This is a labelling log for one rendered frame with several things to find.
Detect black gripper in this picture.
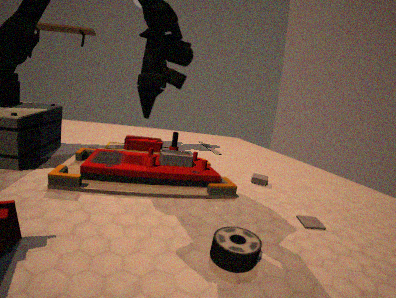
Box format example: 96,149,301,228
137,54,167,119

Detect black toy tyre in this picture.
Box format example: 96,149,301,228
210,226,262,273

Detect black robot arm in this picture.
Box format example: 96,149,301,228
0,0,193,108

